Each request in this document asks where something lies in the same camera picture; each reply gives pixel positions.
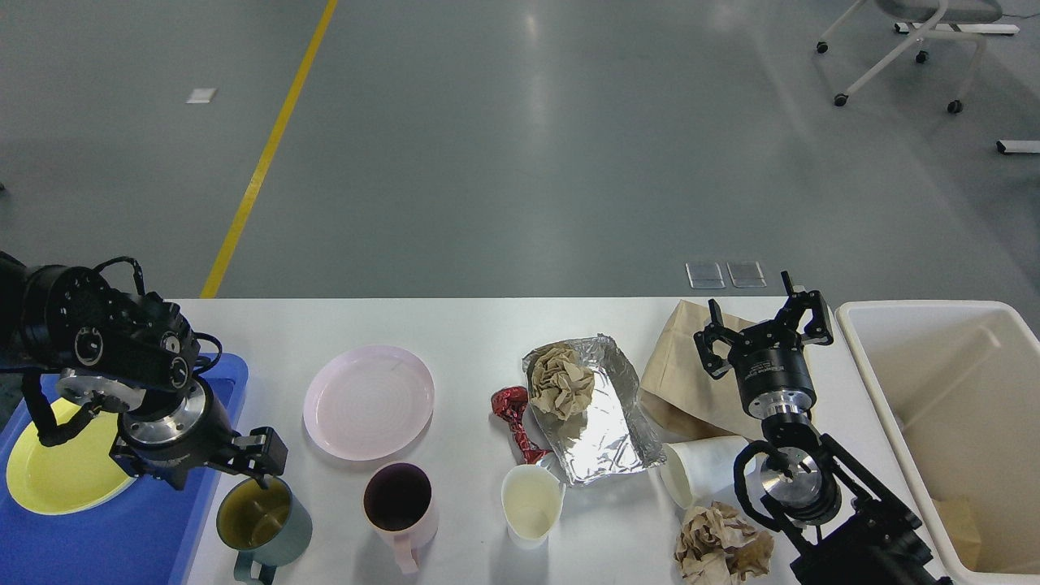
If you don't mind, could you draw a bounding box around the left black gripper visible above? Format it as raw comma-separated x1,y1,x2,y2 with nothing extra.
109,380,288,490

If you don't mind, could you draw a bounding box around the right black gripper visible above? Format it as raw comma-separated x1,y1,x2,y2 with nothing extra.
692,271,834,419

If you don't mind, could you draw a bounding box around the grey-green mug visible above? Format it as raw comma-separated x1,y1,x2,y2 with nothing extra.
215,478,314,584

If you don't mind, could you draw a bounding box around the pink plate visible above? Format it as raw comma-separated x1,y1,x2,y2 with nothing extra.
302,344,435,462

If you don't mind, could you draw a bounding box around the pink mug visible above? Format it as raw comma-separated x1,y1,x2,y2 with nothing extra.
362,461,440,575

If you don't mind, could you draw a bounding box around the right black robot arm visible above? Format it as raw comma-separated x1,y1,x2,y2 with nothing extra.
692,271,951,584

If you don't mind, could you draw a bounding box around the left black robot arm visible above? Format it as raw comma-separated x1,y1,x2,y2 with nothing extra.
1,254,288,490

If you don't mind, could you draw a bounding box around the right floor socket plate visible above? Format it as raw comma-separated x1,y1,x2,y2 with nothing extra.
726,262,768,288

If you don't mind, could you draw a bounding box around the floor socket plate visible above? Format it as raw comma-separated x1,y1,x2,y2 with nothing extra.
726,262,768,288
686,262,726,290

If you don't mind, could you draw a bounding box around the left floor socket plate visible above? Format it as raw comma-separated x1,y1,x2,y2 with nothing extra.
686,262,726,290

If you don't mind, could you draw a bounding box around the brown paper bag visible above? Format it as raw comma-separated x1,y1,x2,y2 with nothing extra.
639,300,813,444

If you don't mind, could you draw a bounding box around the blue plastic tray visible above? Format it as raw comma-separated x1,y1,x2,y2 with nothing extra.
0,352,248,585

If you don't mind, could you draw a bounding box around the white paper cup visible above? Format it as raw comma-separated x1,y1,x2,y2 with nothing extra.
660,435,749,509

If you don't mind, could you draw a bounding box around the aluminium foil tray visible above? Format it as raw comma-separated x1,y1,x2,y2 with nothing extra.
522,334,665,488

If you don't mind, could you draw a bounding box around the yellow plate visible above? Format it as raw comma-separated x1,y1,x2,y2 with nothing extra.
4,411,135,516

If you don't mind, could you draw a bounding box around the white plastic bin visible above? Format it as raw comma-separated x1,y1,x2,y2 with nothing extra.
837,300,1039,584

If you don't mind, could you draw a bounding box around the crumpled brown paper ball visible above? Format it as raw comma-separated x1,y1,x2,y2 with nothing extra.
674,502,775,584

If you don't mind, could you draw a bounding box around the crumpled brown paper in foil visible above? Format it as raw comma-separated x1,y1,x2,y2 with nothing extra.
530,344,595,421

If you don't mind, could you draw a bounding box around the red foil wrapper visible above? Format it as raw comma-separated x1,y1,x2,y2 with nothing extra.
490,386,548,464

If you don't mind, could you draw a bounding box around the brown paper in bin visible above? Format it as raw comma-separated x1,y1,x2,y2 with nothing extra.
932,497,983,570

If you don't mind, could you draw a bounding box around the cream cup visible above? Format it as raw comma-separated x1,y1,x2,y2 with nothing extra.
500,464,566,549

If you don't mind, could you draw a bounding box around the white floor bar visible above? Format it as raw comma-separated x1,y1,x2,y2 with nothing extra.
995,138,1040,155

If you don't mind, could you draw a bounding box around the white bar behind chair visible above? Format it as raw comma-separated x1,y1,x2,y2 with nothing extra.
894,22,1021,37

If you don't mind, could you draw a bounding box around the white office chair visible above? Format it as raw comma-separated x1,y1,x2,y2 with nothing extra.
833,1,1004,115

